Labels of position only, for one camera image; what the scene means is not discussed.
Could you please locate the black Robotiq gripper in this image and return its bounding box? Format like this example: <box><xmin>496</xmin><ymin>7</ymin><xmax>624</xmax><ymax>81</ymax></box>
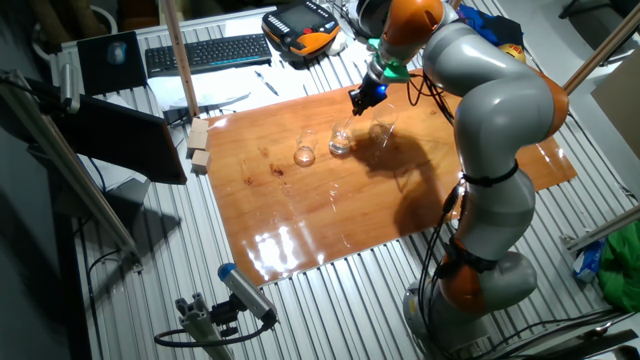
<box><xmin>348</xmin><ymin>74</ymin><xmax>390</xmax><ymax>118</ymax></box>

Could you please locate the large glass beaker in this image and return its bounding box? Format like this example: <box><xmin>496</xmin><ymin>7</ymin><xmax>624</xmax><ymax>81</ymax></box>
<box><xmin>368</xmin><ymin>103</ymin><xmax>400</xmax><ymax>148</ymax></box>

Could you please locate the medium glass beaker with water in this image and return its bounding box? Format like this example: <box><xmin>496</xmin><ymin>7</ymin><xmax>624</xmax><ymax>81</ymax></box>
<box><xmin>328</xmin><ymin>119</ymin><xmax>357</xmax><ymax>156</ymax></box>

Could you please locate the small empty glass beaker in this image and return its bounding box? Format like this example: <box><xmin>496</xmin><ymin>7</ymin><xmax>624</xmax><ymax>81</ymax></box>
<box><xmin>292</xmin><ymin>128</ymin><xmax>319</xmax><ymax>168</ymax></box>

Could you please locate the white rounded object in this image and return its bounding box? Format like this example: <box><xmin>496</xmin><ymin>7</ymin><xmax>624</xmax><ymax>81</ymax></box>
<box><xmin>324</xmin><ymin>32</ymin><xmax>348</xmax><ymax>56</ymax></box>

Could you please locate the black filament spool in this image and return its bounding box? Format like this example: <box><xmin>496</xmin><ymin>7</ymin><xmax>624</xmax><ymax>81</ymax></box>
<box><xmin>355</xmin><ymin>0</ymin><xmax>394</xmax><ymax>40</ymax></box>

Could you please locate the dark pen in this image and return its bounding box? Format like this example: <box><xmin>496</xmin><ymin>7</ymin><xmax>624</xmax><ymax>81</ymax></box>
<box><xmin>253</xmin><ymin>69</ymin><xmax>280</xmax><ymax>97</ymax></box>

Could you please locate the orange black teach pendant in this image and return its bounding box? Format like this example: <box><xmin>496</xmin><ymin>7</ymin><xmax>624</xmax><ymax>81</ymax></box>
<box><xmin>260</xmin><ymin>0</ymin><xmax>342</xmax><ymax>58</ymax></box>

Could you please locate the glossy wooden board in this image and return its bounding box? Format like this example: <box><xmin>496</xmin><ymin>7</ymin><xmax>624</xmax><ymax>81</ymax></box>
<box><xmin>204</xmin><ymin>69</ymin><xmax>580</xmax><ymax>288</ymax></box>

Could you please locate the large white paper sheet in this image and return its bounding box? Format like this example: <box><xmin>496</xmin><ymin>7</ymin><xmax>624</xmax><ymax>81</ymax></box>
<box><xmin>147</xmin><ymin>63</ymin><xmax>326</xmax><ymax>115</ymax></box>

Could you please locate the small white paper sheet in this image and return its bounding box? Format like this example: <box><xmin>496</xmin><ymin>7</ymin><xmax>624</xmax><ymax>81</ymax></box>
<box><xmin>223</xmin><ymin>16</ymin><xmax>271</xmax><ymax>39</ymax></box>

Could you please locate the blue cloth bag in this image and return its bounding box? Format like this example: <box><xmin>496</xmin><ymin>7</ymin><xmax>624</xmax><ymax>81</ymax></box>
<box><xmin>457</xmin><ymin>3</ymin><xmax>526</xmax><ymax>49</ymax></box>

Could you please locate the black computer keyboard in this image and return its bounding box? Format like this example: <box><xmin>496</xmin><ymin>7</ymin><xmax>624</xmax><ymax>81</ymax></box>
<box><xmin>144</xmin><ymin>33</ymin><xmax>274</xmax><ymax>79</ymax></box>

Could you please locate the slim wooden pole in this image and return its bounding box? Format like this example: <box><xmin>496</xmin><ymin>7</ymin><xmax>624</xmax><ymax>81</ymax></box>
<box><xmin>159</xmin><ymin>0</ymin><xmax>201</xmax><ymax>119</ymax></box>

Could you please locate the black flat monitor panel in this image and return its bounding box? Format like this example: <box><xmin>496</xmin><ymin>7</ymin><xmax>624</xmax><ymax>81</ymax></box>
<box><xmin>49</xmin><ymin>94</ymin><xmax>189</xmax><ymax>186</ymax></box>

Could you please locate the grey computer mouse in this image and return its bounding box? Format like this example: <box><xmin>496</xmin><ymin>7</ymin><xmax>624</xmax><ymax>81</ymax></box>
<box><xmin>106</xmin><ymin>40</ymin><xmax>128</xmax><ymax>66</ymax></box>

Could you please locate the thick wooden pole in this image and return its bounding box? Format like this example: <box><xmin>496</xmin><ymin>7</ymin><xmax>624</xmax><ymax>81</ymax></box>
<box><xmin>562</xmin><ymin>2</ymin><xmax>640</xmax><ymax>94</ymax></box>

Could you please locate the brown cardboard sheet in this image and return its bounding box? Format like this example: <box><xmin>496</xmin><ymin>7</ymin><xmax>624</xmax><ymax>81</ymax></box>
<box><xmin>590</xmin><ymin>47</ymin><xmax>640</xmax><ymax>161</ymax></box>

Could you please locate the black mouse pad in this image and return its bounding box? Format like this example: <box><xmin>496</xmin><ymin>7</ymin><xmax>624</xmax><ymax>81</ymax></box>
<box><xmin>76</xmin><ymin>30</ymin><xmax>149</xmax><ymax>97</ymax></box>

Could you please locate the white round bin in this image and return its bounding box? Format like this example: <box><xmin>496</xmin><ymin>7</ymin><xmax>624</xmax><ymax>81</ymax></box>
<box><xmin>29</xmin><ymin>4</ymin><xmax>120</xmax><ymax>56</ymax></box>

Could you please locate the blue tissue packet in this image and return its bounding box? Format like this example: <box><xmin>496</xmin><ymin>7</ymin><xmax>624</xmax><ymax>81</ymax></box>
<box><xmin>572</xmin><ymin>238</ymin><xmax>607</xmax><ymax>284</ymax></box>

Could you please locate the green cloth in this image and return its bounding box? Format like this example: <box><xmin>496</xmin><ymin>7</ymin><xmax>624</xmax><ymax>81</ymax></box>
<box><xmin>597</xmin><ymin>222</ymin><xmax>640</xmax><ymax>314</ymax></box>

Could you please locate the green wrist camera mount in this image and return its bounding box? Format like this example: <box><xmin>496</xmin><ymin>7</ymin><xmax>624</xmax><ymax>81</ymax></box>
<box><xmin>368</xmin><ymin>49</ymin><xmax>412</xmax><ymax>85</ymax></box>

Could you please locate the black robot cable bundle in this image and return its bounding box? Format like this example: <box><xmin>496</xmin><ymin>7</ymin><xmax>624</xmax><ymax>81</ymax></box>
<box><xmin>405</xmin><ymin>69</ymin><xmax>474</xmax><ymax>354</ymax></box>

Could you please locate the silver camera with blue cap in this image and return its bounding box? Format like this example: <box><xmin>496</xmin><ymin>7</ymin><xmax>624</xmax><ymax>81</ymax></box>
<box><xmin>217</xmin><ymin>262</ymin><xmax>279</xmax><ymax>324</ymax></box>

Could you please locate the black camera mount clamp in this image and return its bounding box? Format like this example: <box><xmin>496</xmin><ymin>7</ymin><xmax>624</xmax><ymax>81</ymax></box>
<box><xmin>209</xmin><ymin>292</ymin><xmax>247</xmax><ymax>339</ymax></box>

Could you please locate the aluminium profile post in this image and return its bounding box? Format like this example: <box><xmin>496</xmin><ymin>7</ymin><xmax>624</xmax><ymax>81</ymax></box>
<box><xmin>174</xmin><ymin>292</ymin><xmax>236</xmax><ymax>360</ymax></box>

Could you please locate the short aluminium frame bar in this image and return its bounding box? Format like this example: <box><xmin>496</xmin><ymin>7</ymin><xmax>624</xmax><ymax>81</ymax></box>
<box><xmin>559</xmin><ymin>204</ymin><xmax>640</xmax><ymax>254</ymax></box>

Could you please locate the black camera cable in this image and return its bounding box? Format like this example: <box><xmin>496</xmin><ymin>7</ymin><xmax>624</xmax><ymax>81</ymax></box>
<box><xmin>153</xmin><ymin>309</ymin><xmax>279</xmax><ymax>349</ymax></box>

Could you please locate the long aluminium frame bar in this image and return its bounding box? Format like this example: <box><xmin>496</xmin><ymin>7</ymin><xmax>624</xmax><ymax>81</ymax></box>
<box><xmin>0</xmin><ymin>69</ymin><xmax>144</xmax><ymax>274</ymax></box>

